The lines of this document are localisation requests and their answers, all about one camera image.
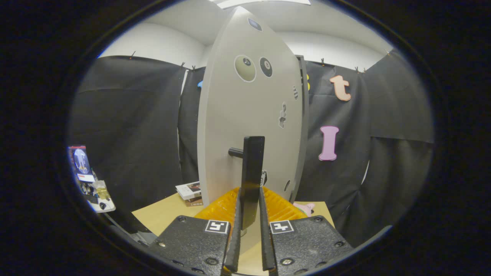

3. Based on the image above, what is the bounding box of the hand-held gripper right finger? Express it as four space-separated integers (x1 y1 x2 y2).
259 187 354 274

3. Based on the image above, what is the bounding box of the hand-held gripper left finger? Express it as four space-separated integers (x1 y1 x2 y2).
148 187 243 274

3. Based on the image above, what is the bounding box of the black door handle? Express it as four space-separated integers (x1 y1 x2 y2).
228 136 266 236

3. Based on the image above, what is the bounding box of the light grey shoe cabinet door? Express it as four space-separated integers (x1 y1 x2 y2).
197 6 306 209

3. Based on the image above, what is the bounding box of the pink and green toy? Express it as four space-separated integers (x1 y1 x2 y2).
293 202 316 217

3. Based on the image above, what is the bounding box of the white cluttered tray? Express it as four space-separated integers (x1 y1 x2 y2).
79 179 116 214

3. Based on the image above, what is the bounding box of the black backdrop cloth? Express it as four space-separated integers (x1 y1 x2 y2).
71 48 436 246

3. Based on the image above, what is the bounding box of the dark blue printed poster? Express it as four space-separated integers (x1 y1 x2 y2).
68 145 96 182

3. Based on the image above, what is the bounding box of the long ceiling light panel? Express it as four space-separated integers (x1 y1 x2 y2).
209 0 311 9

